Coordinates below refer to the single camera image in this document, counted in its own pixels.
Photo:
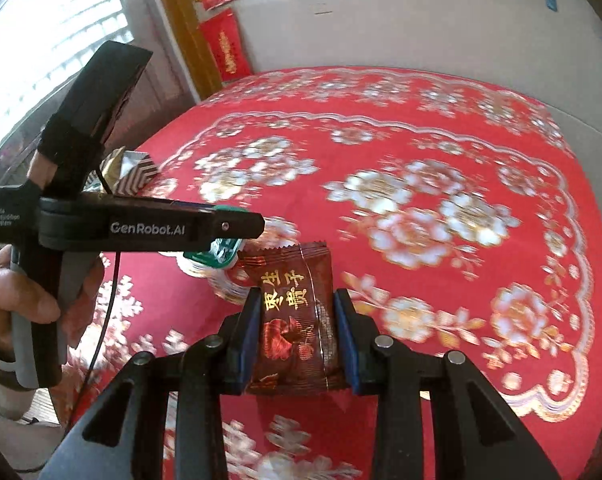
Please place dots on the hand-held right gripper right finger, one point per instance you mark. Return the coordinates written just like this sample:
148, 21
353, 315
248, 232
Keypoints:
348, 340

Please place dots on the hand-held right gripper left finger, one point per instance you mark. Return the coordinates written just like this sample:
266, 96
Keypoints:
246, 340

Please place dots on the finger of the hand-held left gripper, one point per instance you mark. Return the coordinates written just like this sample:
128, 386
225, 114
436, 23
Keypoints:
231, 227

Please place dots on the green and white snack packet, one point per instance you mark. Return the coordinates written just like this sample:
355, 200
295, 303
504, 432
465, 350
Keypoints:
216, 259

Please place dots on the dark red snack packet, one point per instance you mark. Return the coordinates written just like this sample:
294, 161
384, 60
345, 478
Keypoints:
296, 320

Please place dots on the gold foil snack packet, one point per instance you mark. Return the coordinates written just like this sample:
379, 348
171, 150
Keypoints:
112, 165

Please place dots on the striped cardboard box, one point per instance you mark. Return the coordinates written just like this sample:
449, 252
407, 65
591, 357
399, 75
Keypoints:
138, 172

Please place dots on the person's left forearm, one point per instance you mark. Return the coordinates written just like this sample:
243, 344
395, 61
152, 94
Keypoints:
1, 390

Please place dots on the person's left hand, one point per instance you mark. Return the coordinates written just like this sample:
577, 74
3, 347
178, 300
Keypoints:
1, 305

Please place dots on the red floral tablecloth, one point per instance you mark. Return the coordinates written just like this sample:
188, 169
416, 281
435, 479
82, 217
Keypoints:
431, 125

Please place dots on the red and gold wall poster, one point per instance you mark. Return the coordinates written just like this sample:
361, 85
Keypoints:
226, 45

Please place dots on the wooden door frame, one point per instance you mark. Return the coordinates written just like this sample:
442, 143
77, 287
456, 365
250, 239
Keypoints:
181, 20

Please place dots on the small blue wall sticker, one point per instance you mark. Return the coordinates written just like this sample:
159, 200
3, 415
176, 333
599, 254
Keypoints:
550, 0

